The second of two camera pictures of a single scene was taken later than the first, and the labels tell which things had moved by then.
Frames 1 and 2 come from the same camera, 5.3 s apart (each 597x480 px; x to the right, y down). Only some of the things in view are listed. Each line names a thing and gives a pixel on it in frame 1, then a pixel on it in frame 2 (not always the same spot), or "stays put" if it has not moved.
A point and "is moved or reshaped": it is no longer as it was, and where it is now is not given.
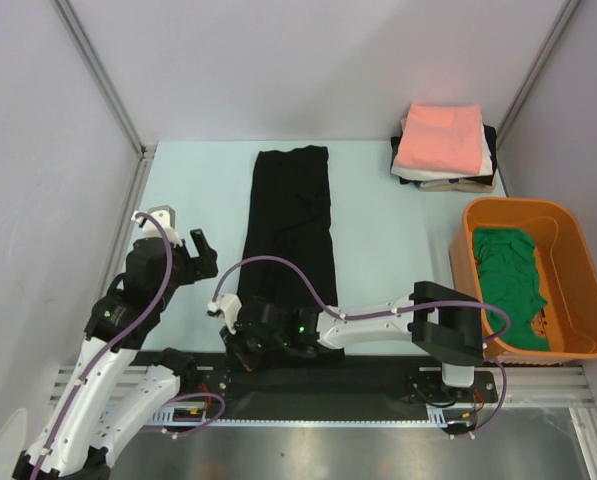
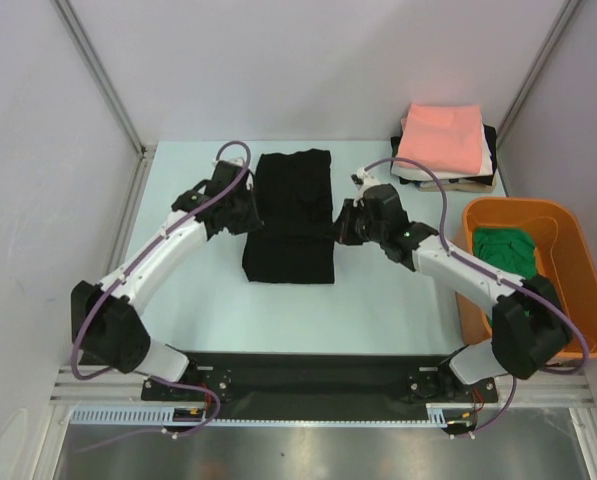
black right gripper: x=241 y=340 → x=351 y=223
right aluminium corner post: x=535 y=70 stays put
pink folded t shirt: x=442 y=137 stays put
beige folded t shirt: x=459 y=186 stays put
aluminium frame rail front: x=530 y=386 stays put
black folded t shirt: x=488 y=179 stays put
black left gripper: x=198 y=267 → x=252 y=222
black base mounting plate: x=314 y=381 stays put
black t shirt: x=288 y=216 is moved or reshaped
